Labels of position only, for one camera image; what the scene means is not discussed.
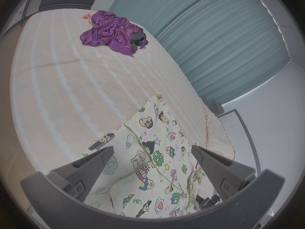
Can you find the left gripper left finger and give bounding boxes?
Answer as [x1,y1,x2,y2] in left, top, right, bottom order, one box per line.
[47,146,115,203]

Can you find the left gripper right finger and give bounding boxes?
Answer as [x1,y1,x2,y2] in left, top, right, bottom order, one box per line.
[191,145,256,201]

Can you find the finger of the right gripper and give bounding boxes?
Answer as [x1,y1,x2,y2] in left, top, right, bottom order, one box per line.
[197,195,221,211]

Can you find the white printed pyjama top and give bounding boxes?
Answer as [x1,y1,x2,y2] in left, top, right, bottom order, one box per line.
[82,93,222,220]

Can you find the bed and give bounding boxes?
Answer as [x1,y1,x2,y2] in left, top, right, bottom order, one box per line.
[8,7,262,193]

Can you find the pile of clothes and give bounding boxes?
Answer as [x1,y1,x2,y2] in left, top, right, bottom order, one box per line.
[80,10,149,56]

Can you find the pink striped pillow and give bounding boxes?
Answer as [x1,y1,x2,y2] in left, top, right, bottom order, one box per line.
[203,103,236,163]

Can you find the grey bedside table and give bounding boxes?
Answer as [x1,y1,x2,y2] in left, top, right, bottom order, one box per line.
[202,99,223,114]

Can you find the blue-green curtain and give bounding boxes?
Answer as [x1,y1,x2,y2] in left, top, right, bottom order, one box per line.
[107,0,295,105]

